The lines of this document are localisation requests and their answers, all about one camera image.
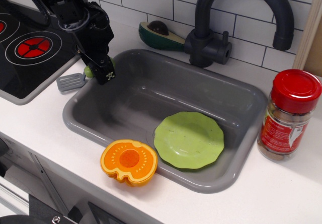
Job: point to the black robot base with screw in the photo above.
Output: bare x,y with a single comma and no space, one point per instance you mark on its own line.
40,212

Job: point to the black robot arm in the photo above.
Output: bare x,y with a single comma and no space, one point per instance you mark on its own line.
66,11

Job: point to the red lidded spice jar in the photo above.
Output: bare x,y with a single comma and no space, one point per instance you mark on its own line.
292,101

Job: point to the green handled grey spatula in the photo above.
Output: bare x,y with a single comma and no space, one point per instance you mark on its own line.
75,80

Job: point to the black toy stove top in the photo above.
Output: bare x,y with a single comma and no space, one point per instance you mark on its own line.
31,59

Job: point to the toy avocado half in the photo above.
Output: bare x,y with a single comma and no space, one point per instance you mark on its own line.
156,35

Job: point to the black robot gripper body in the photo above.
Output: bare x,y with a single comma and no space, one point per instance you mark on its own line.
92,34

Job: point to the green scalloped plate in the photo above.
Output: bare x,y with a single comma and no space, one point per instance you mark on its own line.
189,140

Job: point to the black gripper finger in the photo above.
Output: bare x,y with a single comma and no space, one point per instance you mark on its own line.
103,71

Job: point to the orange toy pumpkin half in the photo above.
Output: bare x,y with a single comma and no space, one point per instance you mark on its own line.
129,161

